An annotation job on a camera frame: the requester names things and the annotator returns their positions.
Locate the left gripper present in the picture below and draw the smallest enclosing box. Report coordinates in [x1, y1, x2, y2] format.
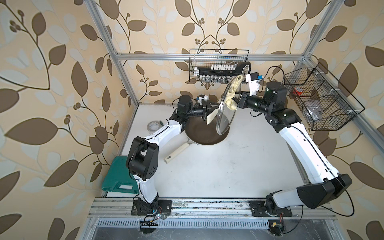
[183, 99, 221, 121]

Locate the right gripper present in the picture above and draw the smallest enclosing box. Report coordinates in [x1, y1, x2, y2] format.
[230, 91, 274, 116]

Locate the yellow cloth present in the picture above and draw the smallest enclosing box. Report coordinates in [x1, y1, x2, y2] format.
[224, 75, 244, 111]

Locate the glass pot lid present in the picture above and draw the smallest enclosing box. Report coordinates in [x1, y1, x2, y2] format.
[207, 81, 236, 135]

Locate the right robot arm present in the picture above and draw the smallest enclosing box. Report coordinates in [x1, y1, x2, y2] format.
[238, 80, 352, 214]

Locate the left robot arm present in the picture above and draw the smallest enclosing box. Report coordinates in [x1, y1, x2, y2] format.
[126, 95, 219, 205]

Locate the brown frying pan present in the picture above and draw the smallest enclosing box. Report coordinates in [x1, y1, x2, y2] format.
[164, 117, 230, 164]

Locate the socket set holder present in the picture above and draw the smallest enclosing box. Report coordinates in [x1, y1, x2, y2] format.
[191, 62, 252, 81]

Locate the clear tape roll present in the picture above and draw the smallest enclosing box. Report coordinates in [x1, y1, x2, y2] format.
[147, 121, 163, 134]

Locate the red tape roll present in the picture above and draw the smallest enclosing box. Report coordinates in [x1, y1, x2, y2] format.
[293, 87, 304, 96]

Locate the clear plastic bag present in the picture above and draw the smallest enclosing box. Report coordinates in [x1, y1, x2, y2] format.
[303, 100, 323, 121]

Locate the green plastic case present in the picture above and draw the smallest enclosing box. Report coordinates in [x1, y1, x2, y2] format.
[101, 156, 139, 195]

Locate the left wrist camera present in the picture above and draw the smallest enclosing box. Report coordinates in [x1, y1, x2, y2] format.
[196, 95, 209, 105]

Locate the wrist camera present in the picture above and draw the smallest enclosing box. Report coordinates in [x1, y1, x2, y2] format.
[245, 72, 264, 96]
[196, 95, 209, 105]

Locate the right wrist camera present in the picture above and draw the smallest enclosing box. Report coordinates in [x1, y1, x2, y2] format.
[245, 72, 264, 96]

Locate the back wire basket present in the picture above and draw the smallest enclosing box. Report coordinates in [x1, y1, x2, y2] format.
[188, 49, 251, 84]

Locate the side wire basket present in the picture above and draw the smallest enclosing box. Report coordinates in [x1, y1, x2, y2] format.
[284, 62, 365, 131]

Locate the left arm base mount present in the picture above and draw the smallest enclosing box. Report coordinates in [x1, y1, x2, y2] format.
[131, 198, 172, 216]

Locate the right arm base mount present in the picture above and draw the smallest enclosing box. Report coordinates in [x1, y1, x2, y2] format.
[248, 190, 293, 217]

